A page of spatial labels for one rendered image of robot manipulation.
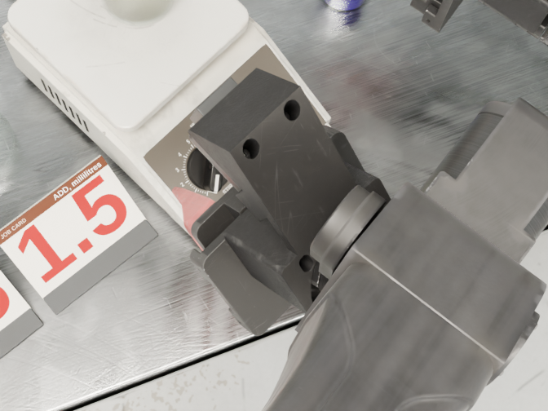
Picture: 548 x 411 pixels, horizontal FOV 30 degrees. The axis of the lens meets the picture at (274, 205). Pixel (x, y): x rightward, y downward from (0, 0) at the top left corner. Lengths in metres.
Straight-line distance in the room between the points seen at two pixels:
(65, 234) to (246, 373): 0.16
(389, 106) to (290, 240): 0.32
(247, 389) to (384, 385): 0.38
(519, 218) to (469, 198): 0.02
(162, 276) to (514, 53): 0.32
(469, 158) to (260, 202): 0.10
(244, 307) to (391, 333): 0.19
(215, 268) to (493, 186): 0.15
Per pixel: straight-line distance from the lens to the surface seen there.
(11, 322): 0.73
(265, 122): 0.43
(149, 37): 0.69
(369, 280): 0.36
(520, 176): 0.45
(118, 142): 0.68
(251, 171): 0.44
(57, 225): 0.71
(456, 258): 0.38
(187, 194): 0.57
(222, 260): 0.51
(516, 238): 0.45
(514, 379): 0.74
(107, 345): 0.72
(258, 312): 0.54
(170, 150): 0.68
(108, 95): 0.67
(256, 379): 0.71
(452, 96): 0.78
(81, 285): 0.72
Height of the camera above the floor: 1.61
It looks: 74 degrees down
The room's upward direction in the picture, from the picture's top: 11 degrees clockwise
